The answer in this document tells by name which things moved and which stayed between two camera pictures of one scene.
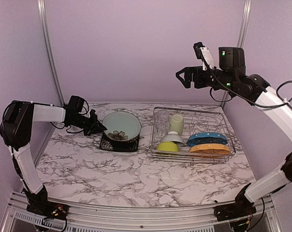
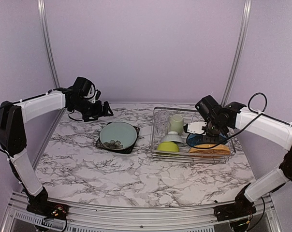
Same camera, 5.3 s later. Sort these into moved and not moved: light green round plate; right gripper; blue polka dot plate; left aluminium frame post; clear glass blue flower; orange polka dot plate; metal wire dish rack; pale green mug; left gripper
Moved: light green round plate; left gripper; right gripper
Not moved: clear glass blue flower; left aluminium frame post; blue polka dot plate; pale green mug; orange polka dot plate; metal wire dish rack
